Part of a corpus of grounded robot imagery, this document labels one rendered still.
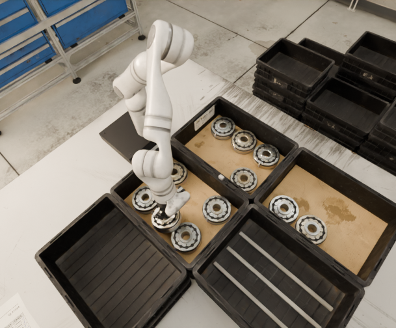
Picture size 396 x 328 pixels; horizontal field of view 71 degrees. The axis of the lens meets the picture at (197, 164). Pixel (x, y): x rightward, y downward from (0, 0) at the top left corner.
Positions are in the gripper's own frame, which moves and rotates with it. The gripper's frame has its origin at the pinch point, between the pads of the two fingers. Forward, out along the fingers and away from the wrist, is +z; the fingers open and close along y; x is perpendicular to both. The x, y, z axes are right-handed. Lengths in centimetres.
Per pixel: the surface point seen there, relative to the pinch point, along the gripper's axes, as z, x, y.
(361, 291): -4, 58, -18
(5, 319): 16, -22, 66
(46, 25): 22, -193, -44
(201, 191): 4.4, 0.6, -13.8
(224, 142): 4.2, -7.5, -36.6
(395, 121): 41, 40, -132
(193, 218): 4.5, 6.0, -3.9
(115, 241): 4.0, -8.5, 20.9
